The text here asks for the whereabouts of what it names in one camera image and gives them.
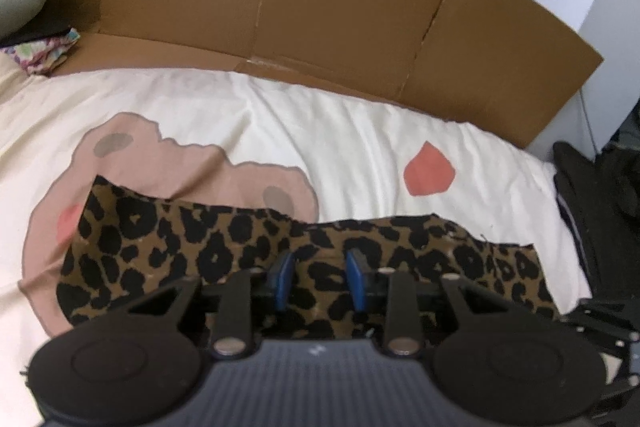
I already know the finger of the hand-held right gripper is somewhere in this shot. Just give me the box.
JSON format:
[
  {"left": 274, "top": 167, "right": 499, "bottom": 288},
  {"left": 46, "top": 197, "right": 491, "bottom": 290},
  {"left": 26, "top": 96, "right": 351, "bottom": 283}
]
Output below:
[
  {"left": 562, "top": 298, "right": 640, "bottom": 345},
  {"left": 597, "top": 343, "right": 640, "bottom": 408}
]

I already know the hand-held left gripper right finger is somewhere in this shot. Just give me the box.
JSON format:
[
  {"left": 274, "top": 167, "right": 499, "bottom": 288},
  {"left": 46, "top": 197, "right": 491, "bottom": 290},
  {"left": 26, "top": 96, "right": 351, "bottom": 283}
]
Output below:
[{"left": 344, "top": 248, "right": 518, "bottom": 356}]

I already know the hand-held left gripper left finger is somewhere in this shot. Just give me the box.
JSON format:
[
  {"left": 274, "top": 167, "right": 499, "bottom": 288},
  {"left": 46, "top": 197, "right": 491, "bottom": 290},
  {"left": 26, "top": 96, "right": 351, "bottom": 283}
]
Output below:
[{"left": 117, "top": 251, "right": 297, "bottom": 358}]

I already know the leopard print skirt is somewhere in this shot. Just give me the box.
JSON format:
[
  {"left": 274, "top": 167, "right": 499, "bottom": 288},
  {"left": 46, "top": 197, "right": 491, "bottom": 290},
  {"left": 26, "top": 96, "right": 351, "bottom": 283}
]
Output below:
[{"left": 55, "top": 174, "right": 561, "bottom": 343}]

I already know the black garment with white stripe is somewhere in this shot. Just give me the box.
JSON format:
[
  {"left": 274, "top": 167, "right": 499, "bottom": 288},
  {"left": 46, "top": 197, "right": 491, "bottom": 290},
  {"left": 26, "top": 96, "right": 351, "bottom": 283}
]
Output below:
[{"left": 551, "top": 141, "right": 640, "bottom": 313}]

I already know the white printed blanket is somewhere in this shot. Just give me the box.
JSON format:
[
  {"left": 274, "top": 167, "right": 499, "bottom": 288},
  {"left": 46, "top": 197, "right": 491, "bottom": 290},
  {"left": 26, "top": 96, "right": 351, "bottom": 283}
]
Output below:
[{"left": 0, "top": 52, "right": 593, "bottom": 388}]

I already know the floral patterned cloth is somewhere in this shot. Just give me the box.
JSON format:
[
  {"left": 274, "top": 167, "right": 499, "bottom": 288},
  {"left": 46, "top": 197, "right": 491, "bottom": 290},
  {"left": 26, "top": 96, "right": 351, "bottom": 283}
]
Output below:
[{"left": 0, "top": 29, "right": 82, "bottom": 76}]

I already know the black flat cloth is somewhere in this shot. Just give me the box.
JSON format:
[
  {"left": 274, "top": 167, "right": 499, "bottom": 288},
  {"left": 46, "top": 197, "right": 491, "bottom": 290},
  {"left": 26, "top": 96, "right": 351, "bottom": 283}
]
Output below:
[{"left": 0, "top": 25, "right": 76, "bottom": 48}]

